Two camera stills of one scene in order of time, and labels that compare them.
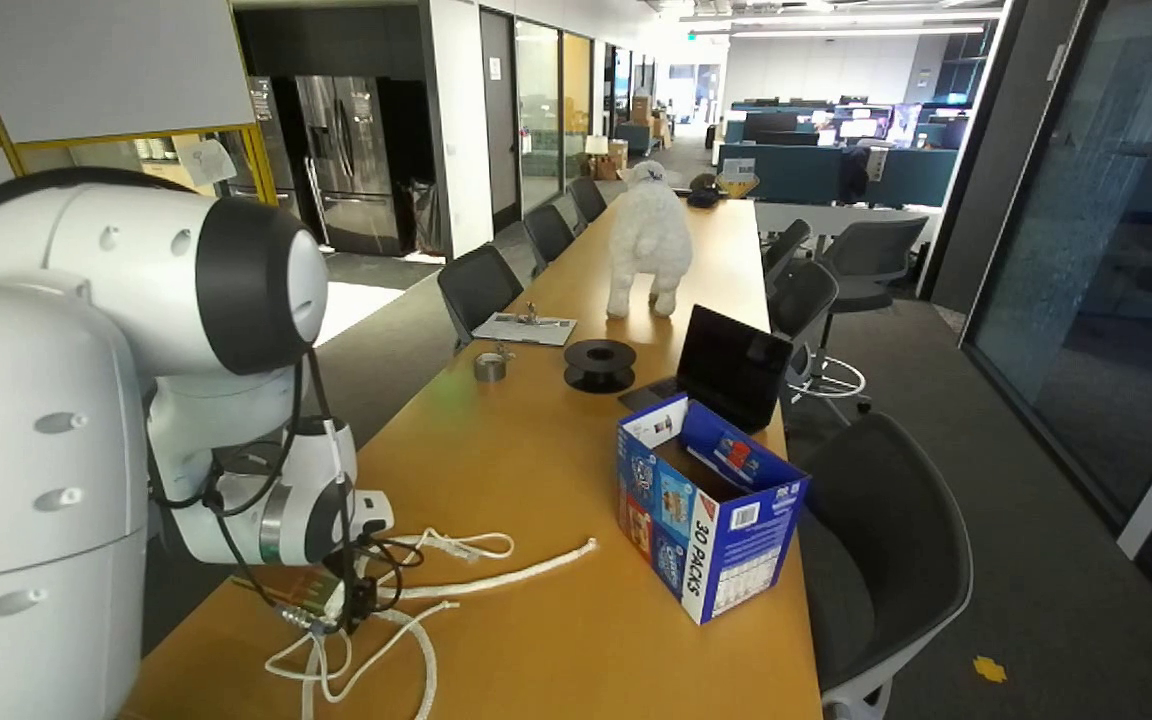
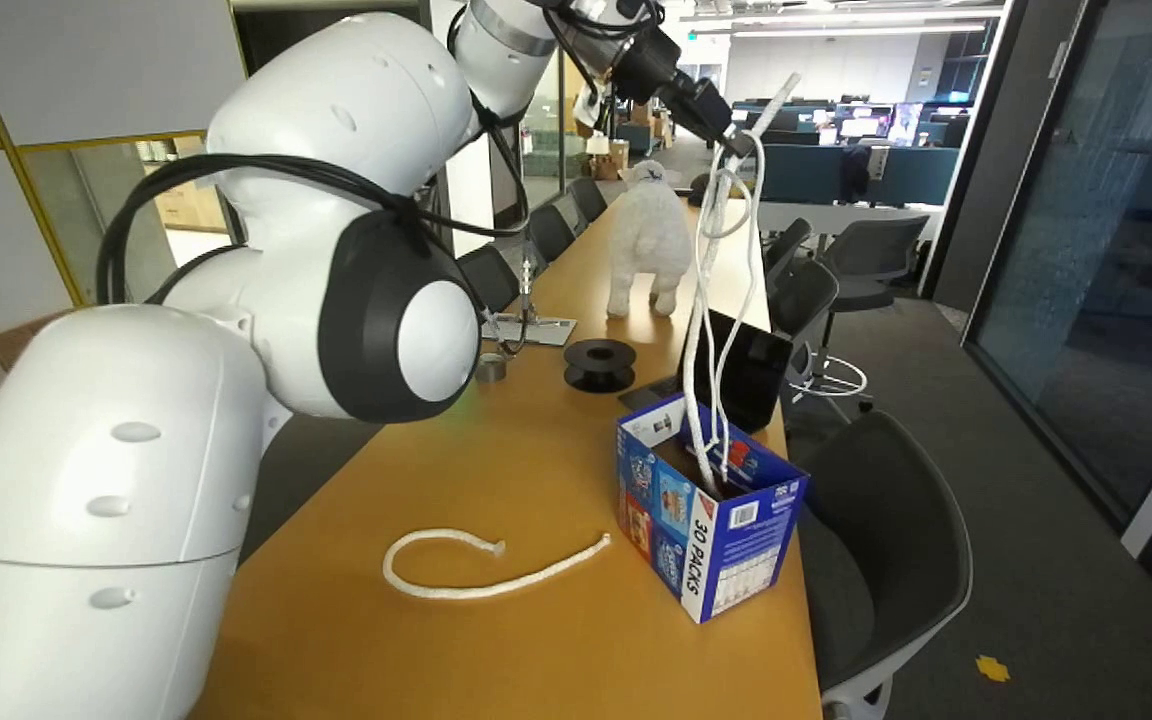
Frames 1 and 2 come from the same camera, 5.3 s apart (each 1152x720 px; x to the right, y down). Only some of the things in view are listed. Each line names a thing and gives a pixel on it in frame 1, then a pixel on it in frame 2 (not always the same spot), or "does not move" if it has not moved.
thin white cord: (466, 548) -> (720, 284)
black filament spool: (602, 366) does not move
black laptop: (737, 368) does not move
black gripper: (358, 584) -> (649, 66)
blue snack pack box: (706, 504) does not move
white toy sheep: (649, 241) does not move
